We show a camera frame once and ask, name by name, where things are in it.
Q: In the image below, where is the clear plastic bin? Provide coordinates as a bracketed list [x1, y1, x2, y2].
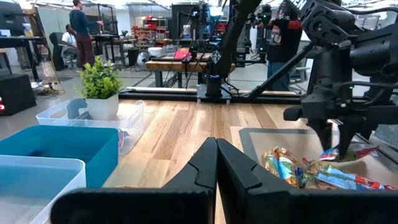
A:
[35, 98, 146, 156]
[0, 154, 87, 224]

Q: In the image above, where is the round grey fan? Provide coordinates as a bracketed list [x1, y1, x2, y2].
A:
[136, 50, 152, 71]

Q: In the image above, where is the wooden workbench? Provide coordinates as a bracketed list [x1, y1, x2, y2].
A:
[145, 51, 237, 88]

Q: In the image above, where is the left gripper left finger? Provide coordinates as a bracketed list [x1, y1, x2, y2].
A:
[50, 136, 218, 224]

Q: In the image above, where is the red blue granola bar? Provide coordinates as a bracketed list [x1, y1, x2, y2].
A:
[318, 141, 379, 162]

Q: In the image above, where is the teal plastic bin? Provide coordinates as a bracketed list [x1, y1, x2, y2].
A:
[0, 124, 120, 189]

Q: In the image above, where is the shelf with red bins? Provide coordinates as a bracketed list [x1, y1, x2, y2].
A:
[130, 15, 170, 47]

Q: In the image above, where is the grey-bordered beige silicone mat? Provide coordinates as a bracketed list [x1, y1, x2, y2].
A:
[238, 127, 398, 190]

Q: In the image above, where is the black desk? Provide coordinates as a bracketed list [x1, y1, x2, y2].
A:
[0, 35, 47, 82]

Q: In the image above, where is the cable pile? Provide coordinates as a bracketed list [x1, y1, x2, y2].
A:
[37, 82, 66, 96]

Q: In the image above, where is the pink red flat item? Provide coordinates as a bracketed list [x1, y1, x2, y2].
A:
[174, 48, 193, 62]

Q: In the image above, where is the leafy green plant white pot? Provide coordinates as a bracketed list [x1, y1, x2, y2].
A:
[74, 55, 124, 121]

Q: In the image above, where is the black equipment case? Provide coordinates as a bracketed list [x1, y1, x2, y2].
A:
[0, 73, 37, 116]

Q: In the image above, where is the person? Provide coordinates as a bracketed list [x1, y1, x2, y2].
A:
[266, 2, 304, 91]
[68, 0, 105, 70]
[60, 24, 78, 62]

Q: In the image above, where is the black office chair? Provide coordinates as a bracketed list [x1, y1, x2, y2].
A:
[49, 31, 68, 72]

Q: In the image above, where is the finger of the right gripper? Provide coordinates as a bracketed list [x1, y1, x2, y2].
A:
[310, 119, 333, 152]
[338, 119, 361, 158]

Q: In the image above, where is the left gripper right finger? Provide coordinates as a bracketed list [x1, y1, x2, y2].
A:
[216, 138, 398, 224]

